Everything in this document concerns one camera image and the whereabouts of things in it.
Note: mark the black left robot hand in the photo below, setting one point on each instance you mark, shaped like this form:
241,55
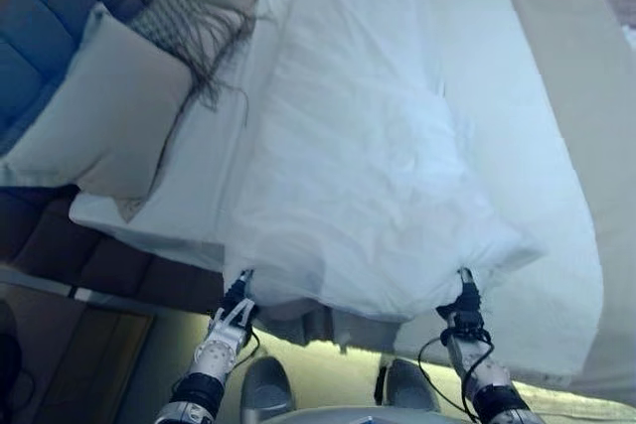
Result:
237,297

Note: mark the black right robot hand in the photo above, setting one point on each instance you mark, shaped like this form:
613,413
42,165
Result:
469,302

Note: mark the white duvet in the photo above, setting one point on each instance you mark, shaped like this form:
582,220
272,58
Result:
372,146

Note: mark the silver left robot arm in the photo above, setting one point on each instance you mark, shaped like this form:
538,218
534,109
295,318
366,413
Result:
213,359

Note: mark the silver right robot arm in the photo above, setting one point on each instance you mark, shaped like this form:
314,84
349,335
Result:
489,379

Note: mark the white bed sheet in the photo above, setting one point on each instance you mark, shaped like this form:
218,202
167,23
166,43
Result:
199,185

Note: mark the silver right robot leg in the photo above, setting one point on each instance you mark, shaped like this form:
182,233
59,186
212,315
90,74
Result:
410,381

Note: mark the grey robot torso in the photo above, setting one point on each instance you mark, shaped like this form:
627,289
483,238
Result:
377,416

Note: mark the wooden nightstand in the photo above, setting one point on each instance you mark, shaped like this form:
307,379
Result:
84,359

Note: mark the large beige pillow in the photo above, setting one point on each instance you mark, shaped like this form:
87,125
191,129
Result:
99,121

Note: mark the grey woven fringed cushion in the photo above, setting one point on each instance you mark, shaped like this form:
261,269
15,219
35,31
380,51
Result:
189,17

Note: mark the brown upholstered bed frame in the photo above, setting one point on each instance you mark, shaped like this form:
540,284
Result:
99,255

